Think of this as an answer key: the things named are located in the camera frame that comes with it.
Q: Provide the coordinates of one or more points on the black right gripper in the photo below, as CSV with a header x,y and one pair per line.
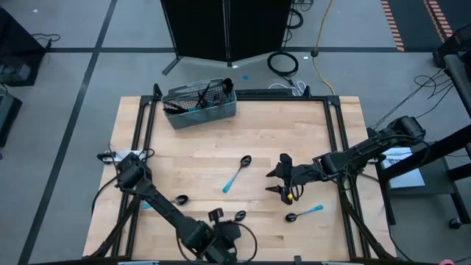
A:
x,y
294,173

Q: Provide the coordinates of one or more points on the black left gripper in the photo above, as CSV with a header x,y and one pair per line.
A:
x,y
224,235

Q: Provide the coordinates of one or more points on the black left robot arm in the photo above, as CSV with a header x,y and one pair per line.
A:
x,y
162,206

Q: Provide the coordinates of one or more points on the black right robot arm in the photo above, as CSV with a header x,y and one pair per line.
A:
x,y
368,147

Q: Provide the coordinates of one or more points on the black power strip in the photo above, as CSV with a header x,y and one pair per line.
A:
x,y
265,92

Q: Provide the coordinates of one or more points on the white paper sheet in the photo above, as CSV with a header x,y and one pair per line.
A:
x,y
408,176

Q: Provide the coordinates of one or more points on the black side table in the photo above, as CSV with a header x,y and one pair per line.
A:
x,y
441,184

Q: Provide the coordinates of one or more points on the black folding partition screen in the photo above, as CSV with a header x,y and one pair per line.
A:
x,y
206,29

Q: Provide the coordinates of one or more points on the pink object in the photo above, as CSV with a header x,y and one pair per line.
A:
x,y
447,263

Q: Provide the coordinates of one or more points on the grey workbench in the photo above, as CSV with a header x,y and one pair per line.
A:
x,y
458,81

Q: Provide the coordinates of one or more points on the black equipment case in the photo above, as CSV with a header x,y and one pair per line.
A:
x,y
7,117

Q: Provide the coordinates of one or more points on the black equipment cabinet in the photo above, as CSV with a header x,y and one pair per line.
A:
x,y
18,44

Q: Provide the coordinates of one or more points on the black metal table frame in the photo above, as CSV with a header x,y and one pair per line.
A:
x,y
276,98

